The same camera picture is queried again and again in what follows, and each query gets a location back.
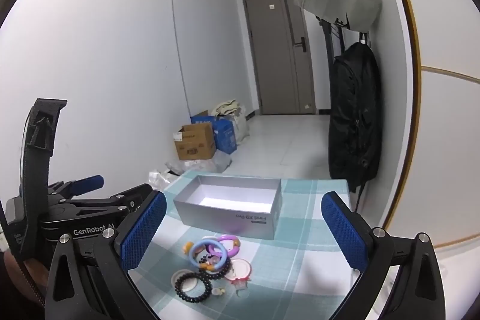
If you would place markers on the grey cardboard box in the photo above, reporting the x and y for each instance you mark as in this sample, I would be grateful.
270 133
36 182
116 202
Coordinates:
225 217

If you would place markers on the blue cardboard box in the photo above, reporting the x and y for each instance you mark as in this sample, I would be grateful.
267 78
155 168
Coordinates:
225 136

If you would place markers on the person's left hand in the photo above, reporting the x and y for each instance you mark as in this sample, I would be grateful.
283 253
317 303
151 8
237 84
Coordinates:
13 275

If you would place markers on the white round case red rim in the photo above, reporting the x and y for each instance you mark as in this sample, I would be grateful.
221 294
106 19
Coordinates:
240 267

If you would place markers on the teal checkered tablecloth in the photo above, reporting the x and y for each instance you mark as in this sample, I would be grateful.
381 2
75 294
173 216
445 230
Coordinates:
292 267

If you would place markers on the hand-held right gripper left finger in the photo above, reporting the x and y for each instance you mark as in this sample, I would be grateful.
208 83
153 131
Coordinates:
144 232

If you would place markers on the black coat rack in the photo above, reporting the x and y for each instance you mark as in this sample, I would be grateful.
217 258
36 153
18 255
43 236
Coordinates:
327 39

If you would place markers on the brown cardboard box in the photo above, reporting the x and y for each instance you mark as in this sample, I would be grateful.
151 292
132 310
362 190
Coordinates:
195 143

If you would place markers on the grey plastic parcel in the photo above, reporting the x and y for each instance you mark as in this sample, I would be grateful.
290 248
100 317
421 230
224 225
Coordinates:
161 179
202 164

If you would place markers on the white plastic bag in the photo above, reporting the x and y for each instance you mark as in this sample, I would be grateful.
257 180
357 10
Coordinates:
240 125

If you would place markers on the black backpack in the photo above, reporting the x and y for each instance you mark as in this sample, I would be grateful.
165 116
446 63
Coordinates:
352 117

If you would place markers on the small pink and yellow charm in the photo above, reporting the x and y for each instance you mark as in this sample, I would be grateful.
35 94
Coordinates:
186 248

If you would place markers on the small pale charm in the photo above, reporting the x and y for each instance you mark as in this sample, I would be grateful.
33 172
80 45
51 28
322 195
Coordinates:
218 291

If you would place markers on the grey door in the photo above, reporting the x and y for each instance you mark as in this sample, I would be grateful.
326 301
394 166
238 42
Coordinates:
277 54

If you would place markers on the beige tote bag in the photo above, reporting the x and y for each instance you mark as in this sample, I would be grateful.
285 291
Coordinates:
225 107

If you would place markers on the white cabinet gold trim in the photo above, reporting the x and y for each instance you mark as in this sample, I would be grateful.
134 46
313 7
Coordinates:
442 136

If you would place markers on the small red hair clip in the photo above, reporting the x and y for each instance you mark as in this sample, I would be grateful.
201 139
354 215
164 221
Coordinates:
239 282

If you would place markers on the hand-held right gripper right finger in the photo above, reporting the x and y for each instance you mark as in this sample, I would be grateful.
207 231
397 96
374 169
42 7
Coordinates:
343 230

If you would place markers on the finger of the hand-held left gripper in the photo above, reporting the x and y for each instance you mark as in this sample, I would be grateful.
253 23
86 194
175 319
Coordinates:
125 198
88 183

